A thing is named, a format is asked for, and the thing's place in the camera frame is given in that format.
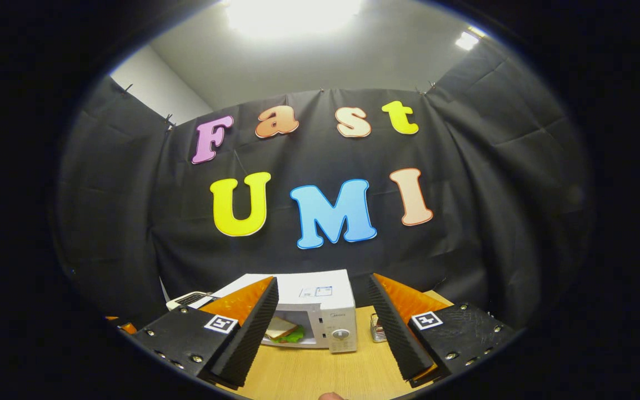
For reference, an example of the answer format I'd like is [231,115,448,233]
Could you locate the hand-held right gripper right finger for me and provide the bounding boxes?
[368,273,516,388]

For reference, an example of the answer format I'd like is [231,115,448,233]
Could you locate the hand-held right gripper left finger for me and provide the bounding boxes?
[133,277,280,389]

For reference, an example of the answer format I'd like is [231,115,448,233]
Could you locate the sandwich with green lettuce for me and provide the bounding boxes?
[264,316,306,344]

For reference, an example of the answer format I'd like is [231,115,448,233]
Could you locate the white microwave oven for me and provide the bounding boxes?
[209,269,358,354]

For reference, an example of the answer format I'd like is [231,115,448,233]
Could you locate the white toaster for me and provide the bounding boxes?
[165,291,216,312]

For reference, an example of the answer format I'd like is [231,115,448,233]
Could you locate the black backdrop cloth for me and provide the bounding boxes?
[53,39,596,332]

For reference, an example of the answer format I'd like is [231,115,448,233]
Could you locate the small ceiling light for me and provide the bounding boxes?
[454,26,486,52]

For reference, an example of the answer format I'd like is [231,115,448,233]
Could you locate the large ceiling light panel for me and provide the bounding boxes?
[224,0,363,41]

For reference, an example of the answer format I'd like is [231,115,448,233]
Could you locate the metal wire utensil holder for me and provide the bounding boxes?
[369,312,388,344]

